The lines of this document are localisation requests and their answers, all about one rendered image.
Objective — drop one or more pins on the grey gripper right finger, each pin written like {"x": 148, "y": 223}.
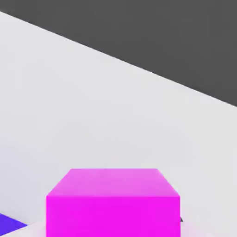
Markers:
{"x": 183, "y": 227}

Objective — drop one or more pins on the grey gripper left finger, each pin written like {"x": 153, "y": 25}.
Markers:
{"x": 35, "y": 231}

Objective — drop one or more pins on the small magenta cube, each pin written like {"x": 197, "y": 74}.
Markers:
{"x": 113, "y": 213}

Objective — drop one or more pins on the small blue cube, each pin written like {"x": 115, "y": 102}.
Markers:
{"x": 10, "y": 223}

